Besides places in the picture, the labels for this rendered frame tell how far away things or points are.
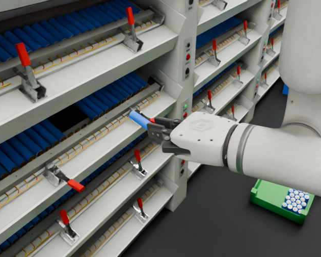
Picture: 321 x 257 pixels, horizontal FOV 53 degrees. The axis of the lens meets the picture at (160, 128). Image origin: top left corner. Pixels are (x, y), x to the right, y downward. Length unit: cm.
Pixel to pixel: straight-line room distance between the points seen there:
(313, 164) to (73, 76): 43
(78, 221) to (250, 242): 61
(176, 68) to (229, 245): 63
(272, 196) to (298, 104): 81
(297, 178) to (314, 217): 86
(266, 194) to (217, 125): 81
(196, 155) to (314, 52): 25
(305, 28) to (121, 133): 52
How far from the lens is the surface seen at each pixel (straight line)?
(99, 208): 88
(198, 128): 56
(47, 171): 69
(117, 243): 104
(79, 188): 64
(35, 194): 68
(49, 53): 64
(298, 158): 49
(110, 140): 77
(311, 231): 131
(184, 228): 121
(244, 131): 52
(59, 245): 83
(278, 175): 51
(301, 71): 42
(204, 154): 54
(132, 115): 65
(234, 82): 146
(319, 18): 40
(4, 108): 57
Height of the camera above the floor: 94
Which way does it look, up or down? 35 degrees down
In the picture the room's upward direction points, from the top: straight up
